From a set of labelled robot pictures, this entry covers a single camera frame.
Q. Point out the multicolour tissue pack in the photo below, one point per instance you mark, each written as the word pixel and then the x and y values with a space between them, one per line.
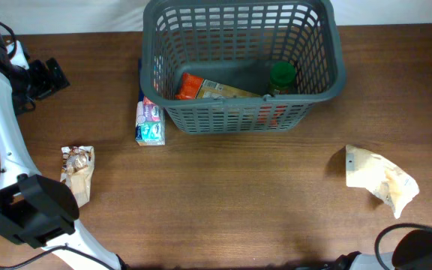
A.
pixel 150 119

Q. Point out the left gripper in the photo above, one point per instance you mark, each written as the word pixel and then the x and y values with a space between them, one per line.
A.
pixel 47 85

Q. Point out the beige paper bag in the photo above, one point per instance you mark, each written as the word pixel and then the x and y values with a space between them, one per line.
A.
pixel 382 178

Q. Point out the red orange pasta packet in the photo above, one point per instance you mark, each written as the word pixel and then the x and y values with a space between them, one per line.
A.
pixel 195 87

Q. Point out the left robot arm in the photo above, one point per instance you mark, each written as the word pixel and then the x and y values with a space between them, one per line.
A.
pixel 35 210

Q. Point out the grey plastic shopping basket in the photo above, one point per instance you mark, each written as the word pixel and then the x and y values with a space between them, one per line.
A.
pixel 236 43

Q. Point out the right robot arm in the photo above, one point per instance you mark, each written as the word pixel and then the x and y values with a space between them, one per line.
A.
pixel 414 251

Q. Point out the small brown snack bag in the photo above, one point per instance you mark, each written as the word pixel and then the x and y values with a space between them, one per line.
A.
pixel 78 165

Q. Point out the green lid jar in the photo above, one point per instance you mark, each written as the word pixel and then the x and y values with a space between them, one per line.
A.
pixel 282 78

